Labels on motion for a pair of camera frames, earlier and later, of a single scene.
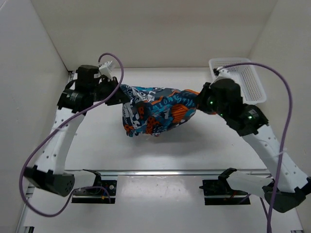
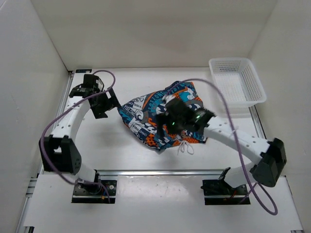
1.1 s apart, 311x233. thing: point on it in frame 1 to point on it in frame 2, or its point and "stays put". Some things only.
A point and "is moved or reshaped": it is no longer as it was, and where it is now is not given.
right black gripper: [208, 88] to [163, 118]
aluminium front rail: [163, 173] stays put
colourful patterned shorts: [152, 110] is moved or reshaped
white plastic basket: [252, 91] stays put
